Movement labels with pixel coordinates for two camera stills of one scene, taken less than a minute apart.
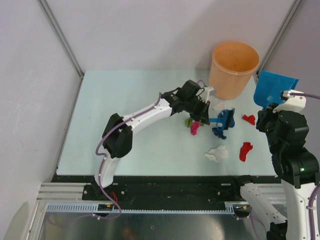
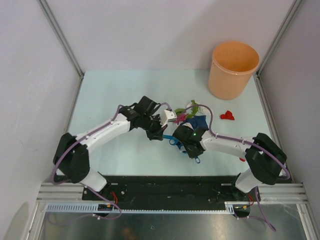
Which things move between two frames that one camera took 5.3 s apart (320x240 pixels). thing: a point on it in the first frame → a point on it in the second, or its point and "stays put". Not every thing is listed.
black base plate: [169, 192] stays put
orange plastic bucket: [233, 65] stays put
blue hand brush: [226, 117] → [173, 141]
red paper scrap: [250, 119] → [228, 115]
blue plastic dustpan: [269, 87] → [196, 121]
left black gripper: [203, 115] → [157, 133]
